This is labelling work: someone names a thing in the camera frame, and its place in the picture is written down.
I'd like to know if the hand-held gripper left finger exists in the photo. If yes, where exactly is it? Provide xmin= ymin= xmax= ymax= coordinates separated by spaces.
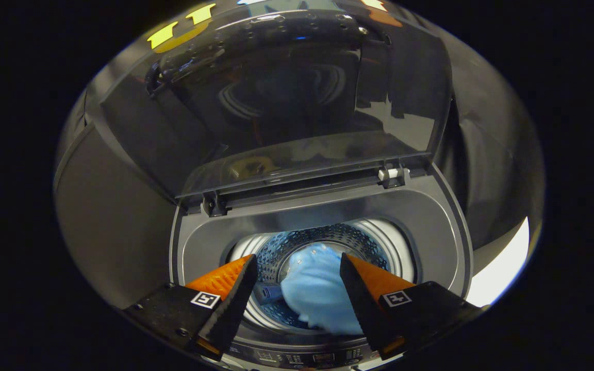
xmin=122 ymin=254 xmax=259 ymax=361

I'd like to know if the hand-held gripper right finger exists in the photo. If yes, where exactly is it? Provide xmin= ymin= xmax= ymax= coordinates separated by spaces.
xmin=339 ymin=252 xmax=486 ymax=360

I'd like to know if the light blue polo shirt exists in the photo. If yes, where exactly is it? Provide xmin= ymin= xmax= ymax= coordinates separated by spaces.
xmin=253 ymin=244 xmax=367 ymax=336

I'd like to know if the tinted washing machine lid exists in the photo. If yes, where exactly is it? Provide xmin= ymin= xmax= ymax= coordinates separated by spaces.
xmin=98 ymin=8 xmax=453 ymax=214

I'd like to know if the white paper sheet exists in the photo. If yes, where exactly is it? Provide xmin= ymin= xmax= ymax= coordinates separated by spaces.
xmin=465 ymin=216 xmax=531 ymax=308

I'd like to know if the dark grey cabinet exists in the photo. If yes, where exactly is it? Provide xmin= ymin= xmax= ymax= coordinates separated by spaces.
xmin=54 ymin=90 xmax=180 ymax=310

